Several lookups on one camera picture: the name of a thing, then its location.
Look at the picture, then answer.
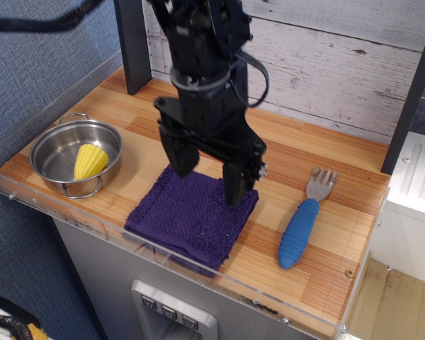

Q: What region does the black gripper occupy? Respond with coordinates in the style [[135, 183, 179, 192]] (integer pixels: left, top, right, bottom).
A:
[[154, 83, 267, 206]]

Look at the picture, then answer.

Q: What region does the purple cloth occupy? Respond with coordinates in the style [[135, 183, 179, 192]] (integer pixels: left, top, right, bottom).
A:
[[125, 166, 259, 276]]

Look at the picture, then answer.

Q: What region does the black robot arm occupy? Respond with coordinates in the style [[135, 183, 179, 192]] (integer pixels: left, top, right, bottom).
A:
[[152, 1, 266, 206]]

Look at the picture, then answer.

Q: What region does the yellow toy corn cob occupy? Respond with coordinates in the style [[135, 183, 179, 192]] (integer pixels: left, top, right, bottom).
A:
[[74, 144, 109, 181]]

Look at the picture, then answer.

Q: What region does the grey toy fridge cabinet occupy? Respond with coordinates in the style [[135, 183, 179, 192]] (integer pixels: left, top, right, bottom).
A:
[[55, 220, 309, 339]]

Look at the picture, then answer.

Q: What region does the silver dispenser button panel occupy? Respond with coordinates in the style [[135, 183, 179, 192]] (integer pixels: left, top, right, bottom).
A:
[[131, 279, 219, 339]]

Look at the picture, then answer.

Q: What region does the small steel pot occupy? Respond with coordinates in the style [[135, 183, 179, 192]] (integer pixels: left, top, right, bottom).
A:
[[29, 113, 123, 199]]

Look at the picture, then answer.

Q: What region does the white toy sink unit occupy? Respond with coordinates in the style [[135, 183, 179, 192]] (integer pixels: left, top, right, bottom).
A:
[[370, 132, 425, 281]]

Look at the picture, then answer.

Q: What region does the yellow object at corner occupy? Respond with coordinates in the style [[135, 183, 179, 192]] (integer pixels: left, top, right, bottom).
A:
[[28, 324, 50, 340]]

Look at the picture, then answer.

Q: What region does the blue handled metal fork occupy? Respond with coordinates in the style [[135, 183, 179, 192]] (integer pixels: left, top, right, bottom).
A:
[[277, 166, 337, 269]]

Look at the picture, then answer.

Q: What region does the left dark grey post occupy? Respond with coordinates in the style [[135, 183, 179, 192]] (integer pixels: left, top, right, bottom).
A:
[[113, 0, 152, 95]]

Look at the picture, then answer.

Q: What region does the dark grey post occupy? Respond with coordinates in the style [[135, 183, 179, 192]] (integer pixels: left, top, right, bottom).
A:
[[380, 46, 425, 175], [113, 0, 152, 95]]

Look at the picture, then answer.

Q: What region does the clear acrylic guard rail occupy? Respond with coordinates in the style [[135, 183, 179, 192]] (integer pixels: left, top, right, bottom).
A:
[[0, 36, 395, 339]]

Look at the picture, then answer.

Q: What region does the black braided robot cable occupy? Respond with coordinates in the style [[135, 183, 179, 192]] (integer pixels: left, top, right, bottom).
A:
[[0, 0, 103, 33]]

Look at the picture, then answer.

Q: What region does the right dark grey post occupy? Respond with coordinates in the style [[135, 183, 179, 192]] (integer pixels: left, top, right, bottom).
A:
[[380, 46, 425, 175]]

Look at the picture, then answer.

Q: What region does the black braided cable at corner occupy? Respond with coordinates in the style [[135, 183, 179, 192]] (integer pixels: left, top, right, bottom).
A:
[[0, 312, 33, 340]]

